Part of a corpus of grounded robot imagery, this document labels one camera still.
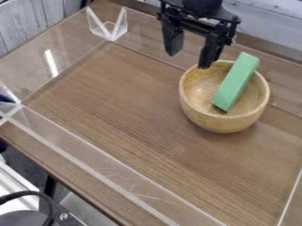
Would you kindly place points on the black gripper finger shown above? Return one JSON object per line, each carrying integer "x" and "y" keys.
{"x": 173, "y": 36}
{"x": 212, "y": 51}

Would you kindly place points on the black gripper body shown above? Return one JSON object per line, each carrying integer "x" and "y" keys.
{"x": 202, "y": 17}

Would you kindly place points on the green rectangular block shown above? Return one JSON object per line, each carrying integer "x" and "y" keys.
{"x": 236, "y": 81}

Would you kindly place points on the wooden bowl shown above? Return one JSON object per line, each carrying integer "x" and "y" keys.
{"x": 198, "y": 85}

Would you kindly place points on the black table leg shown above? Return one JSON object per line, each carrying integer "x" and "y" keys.
{"x": 50, "y": 187}

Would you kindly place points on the clear acrylic corner bracket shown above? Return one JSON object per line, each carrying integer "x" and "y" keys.
{"x": 109, "y": 30}

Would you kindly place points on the clear acrylic tray wall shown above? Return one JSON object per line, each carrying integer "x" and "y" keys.
{"x": 128, "y": 196}

